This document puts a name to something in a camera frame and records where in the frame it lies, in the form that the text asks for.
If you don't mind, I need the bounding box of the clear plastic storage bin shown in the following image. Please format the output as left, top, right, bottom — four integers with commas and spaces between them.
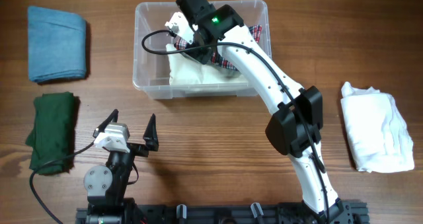
132, 0, 272, 100

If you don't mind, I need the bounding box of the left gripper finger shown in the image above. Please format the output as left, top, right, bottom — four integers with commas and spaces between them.
143, 114, 159, 151
93, 109, 119, 137

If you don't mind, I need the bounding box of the white cloth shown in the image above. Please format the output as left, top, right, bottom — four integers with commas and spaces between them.
340, 82, 415, 173

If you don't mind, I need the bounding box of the blue cloth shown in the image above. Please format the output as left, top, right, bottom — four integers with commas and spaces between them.
27, 6, 87, 83

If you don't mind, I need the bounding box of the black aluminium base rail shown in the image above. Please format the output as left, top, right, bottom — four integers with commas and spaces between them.
75, 201, 370, 224

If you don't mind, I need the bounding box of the plaid flannel cloth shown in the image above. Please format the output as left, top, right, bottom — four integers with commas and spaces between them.
174, 24, 262, 71

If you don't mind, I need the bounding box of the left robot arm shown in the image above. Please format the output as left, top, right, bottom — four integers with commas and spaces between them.
75, 109, 159, 224

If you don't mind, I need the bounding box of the dark green cloth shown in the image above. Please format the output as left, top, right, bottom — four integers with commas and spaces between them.
26, 92, 75, 175

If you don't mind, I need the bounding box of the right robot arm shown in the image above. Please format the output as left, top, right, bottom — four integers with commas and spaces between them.
176, 0, 343, 223

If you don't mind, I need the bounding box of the cream cloth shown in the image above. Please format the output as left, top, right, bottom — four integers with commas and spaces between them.
168, 54, 247, 85

